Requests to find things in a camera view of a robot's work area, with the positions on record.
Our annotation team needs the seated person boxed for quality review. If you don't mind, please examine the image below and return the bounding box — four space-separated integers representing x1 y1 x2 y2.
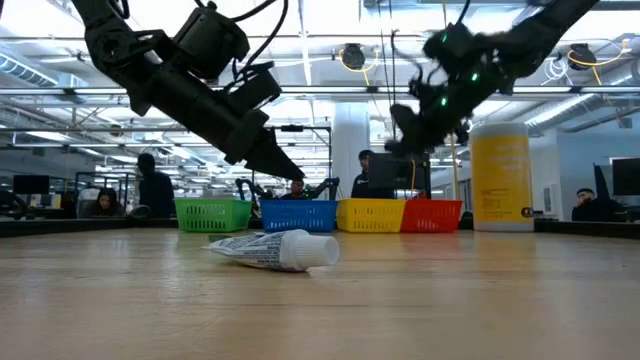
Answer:
85 187 127 219

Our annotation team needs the black computer monitor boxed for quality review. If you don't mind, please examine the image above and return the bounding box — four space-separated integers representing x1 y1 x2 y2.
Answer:
368 152 432 191
12 174 51 196
610 157 640 197

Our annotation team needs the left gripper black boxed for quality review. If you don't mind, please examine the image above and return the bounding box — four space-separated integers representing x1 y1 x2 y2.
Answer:
189 92 307 183

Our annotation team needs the yellow plastic basket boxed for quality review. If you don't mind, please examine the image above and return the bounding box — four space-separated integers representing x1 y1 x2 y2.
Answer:
335 197 408 234

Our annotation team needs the black background gantry frame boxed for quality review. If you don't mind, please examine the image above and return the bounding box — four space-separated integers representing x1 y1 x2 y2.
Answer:
272 124 334 201

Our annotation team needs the white toothpaste tube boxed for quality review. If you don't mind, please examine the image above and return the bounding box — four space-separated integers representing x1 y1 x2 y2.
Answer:
201 228 342 274

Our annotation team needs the green plastic basket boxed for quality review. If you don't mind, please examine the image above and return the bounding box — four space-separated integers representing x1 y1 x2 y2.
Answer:
174 198 253 234

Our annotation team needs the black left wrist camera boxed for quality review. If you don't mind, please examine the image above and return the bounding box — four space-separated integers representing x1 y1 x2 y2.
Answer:
222 62 284 117

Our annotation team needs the blue plastic basket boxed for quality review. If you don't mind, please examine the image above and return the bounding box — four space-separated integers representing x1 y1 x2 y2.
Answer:
258 199 340 234

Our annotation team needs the standing person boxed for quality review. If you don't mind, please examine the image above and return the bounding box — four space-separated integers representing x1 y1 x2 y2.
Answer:
134 152 177 219

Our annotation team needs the red plastic basket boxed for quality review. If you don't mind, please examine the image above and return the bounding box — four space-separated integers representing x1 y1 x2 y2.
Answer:
399 198 464 234

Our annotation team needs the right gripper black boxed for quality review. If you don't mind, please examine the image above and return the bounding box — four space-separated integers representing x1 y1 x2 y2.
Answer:
383 22 506 157

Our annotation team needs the black ceiling cable reel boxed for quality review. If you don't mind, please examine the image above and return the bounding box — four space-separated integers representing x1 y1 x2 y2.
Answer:
568 43 597 71
342 43 367 71

